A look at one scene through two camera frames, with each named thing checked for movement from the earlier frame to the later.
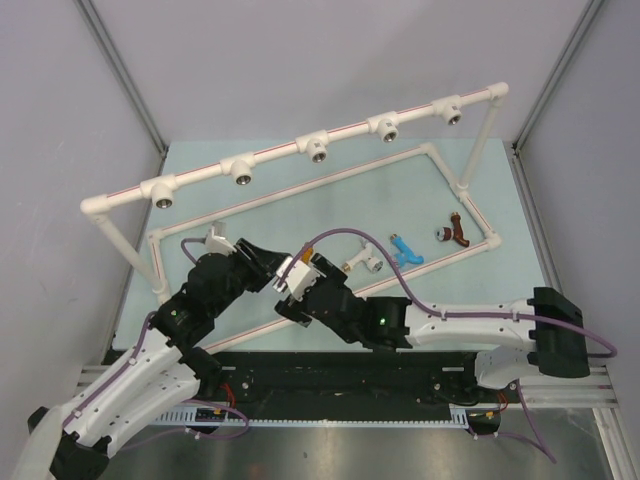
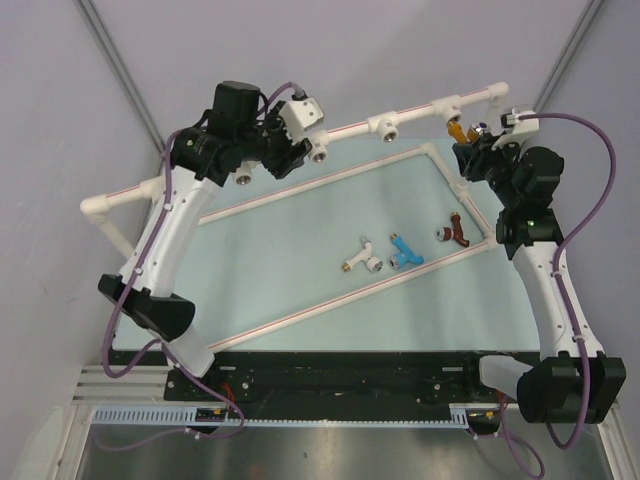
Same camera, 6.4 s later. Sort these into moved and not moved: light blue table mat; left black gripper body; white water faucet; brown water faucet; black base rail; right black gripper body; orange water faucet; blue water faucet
Moved: left black gripper body; right black gripper body; orange water faucet
Not moved: light blue table mat; black base rail; blue water faucet; brown water faucet; white water faucet
